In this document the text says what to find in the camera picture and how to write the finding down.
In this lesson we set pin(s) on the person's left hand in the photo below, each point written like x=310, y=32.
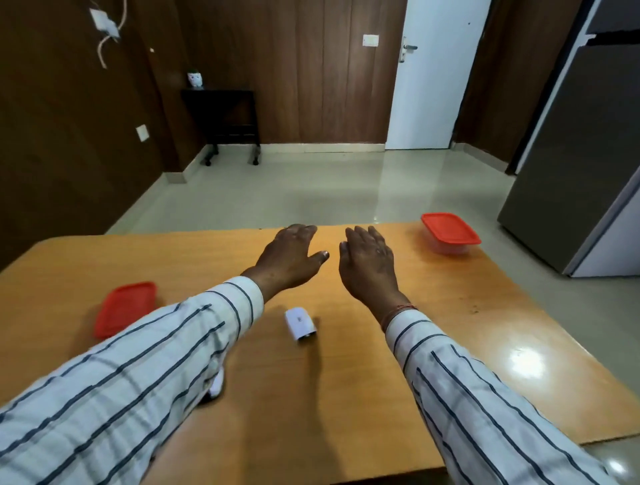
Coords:
x=282, y=262

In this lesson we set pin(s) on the white wall adapter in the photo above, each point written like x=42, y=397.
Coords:
x=104, y=22

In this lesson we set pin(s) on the person's right thumb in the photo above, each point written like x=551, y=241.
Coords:
x=344, y=252

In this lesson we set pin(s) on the person's right hand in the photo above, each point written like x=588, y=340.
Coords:
x=367, y=272

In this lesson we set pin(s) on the orange thread wristband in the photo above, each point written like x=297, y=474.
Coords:
x=395, y=314

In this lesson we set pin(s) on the small white object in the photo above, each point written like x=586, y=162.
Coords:
x=217, y=385

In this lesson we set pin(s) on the clear container with red lid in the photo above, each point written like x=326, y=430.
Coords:
x=449, y=231

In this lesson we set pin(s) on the small white device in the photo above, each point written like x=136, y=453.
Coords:
x=300, y=324

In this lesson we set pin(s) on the white door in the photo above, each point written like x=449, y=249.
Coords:
x=435, y=75

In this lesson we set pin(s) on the white wall socket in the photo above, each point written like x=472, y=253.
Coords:
x=143, y=133

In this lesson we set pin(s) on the person's right forearm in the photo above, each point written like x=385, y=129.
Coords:
x=475, y=414

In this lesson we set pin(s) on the white light switch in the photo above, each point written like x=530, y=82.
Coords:
x=370, y=40

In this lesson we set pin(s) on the grey refrigerator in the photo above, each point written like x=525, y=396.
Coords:
x=575, y=150

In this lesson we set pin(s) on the black side table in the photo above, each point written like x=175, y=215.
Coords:
x=222, y=112

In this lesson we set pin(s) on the person's left forearm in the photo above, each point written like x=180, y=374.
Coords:
x=125, y=389

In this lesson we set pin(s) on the person's left thumb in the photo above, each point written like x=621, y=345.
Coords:
x=320, y=257

